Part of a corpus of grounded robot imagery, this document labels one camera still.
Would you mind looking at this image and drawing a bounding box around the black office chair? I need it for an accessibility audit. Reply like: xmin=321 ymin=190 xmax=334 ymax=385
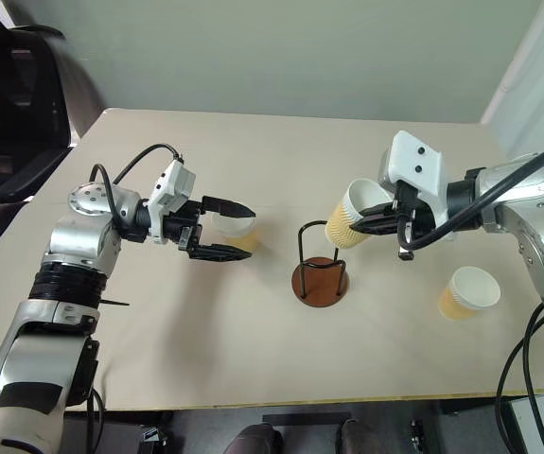
xmin=0 ymin=0 xmax=108 ymax=276

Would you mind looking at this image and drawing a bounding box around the dark rounded shape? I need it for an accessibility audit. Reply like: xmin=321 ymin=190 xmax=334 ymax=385
xmin=226 ymin=422 xmax=285 ymax=454

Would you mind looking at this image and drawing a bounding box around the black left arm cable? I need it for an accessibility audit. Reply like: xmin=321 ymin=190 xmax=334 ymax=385
xmin=90 ymin=143 xmax=187 ymax=226

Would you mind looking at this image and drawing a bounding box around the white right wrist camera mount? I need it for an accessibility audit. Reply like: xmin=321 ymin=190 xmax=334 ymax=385
xmin=377 ymin=131 xmax=450 ymax=229

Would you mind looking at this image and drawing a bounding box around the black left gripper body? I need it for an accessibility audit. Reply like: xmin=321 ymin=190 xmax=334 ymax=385
xmin=164 ymin=200 xmax=207 ymax=253

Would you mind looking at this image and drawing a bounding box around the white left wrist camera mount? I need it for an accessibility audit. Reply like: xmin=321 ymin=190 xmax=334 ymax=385
xmin=147 ymin=160 xmax=197 ymax=245

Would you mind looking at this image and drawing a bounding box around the black cable bundle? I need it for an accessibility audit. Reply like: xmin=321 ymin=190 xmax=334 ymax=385
xmin=495 ymin=302 xmax=544 ymax=453

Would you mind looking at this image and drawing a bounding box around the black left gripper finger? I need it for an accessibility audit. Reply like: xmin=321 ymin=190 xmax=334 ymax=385
xmin=202 ymin=195 xmax=257 ymax=219
xmin=188 ymin=242 xmax=254 ymax=263

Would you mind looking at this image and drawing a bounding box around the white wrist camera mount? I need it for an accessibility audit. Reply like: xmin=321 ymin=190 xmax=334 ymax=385
xmin=377 ymin=131 xmax=450 ymax=229
xmin=147 ymin=160 xmax=197 ymax=245

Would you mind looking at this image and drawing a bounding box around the ribbed yellow paper cup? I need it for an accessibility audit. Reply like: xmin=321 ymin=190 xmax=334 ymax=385
xmin=437 ymin=266 xmax=502 ymax=323
xmin=325 ymin=178 xmax=395 ymax=252
xmin=211 ymin=212 xmax=260 ymax=254

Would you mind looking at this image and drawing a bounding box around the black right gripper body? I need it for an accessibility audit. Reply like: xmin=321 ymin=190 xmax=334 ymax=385
xmin=391 ymin=182 xmax=438 ymax=238

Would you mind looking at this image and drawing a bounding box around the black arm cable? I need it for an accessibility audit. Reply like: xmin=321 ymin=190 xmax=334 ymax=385
xmin=396 ymin=134 xmax=544 ymax=261
xmin=90 ymin=143 xmax=187 ymax=226

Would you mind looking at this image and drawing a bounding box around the black wire cup holder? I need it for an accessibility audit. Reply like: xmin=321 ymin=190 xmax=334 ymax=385
xmin=290 ymin=219 xmax=350 ymax=308

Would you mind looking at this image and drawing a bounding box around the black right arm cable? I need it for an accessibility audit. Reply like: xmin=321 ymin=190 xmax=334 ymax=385
xmin=396 ymin=134 xmax=544 ymax=261

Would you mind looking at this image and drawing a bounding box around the white partition panel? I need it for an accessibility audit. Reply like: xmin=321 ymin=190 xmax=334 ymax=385
xmin=481 ymin=0 xmax=544 ymax=160

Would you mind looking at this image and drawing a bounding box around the white box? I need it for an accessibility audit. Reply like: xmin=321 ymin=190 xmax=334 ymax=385
xmin=506 ymin=395 xmax=544 ymax=454

